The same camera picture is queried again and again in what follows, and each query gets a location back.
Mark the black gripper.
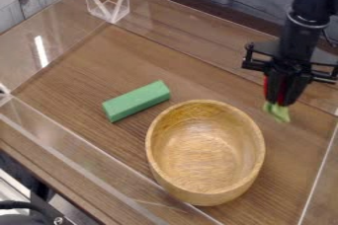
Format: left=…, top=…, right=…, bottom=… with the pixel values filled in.
left=242, top=20, right=338, bottom=107

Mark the red plush fruit green stem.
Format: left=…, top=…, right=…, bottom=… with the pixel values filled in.
left=264, top=102, right=290, bottom=123

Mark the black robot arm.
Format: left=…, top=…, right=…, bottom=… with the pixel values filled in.
left=242, top=0, right=338, bottom=107

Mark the wooden bowl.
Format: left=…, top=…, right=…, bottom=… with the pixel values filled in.
left=146, top=100, right=266, bottom=206

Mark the green rectangular block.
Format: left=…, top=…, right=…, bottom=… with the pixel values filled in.
left=102, top=80, right=170, bottom=122

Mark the clear acrylic corner bracket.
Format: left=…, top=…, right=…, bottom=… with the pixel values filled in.
left=86, top=0, right=130, bottom=24

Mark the black metal clamp bracket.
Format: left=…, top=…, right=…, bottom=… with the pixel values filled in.
left=30, top=192, right=76, bottom=225

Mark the black cable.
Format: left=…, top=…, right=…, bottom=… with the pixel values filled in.
left=0, top=200, right=35, bottom=218

